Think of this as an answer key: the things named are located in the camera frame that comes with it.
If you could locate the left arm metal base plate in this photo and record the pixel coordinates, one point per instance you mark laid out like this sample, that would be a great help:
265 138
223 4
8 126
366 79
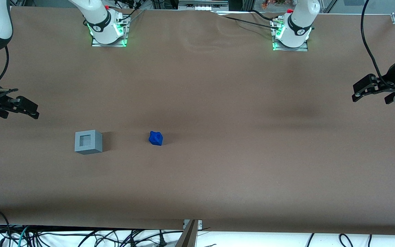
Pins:
290 49

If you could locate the blue plastic part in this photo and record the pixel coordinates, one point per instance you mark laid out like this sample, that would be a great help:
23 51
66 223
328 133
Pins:
155 138

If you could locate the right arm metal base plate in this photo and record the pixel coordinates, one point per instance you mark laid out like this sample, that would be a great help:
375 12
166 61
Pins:
110 44

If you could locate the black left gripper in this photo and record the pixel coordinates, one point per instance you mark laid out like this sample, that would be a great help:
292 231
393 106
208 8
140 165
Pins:
389 81

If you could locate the grey beam with metal bracket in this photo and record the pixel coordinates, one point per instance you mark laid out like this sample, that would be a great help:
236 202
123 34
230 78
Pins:
188 236

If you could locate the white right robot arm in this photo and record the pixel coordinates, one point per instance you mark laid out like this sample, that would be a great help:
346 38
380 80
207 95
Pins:
103 24

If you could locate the gray cube base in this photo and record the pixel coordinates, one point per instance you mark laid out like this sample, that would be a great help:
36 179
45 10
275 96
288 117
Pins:
98 142

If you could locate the white power strip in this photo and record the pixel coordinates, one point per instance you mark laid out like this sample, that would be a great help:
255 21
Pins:
199 7

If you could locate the brown table cover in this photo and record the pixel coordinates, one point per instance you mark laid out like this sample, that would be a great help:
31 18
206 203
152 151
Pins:
218 103

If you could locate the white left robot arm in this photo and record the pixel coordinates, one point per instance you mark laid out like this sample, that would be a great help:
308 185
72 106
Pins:
298 24

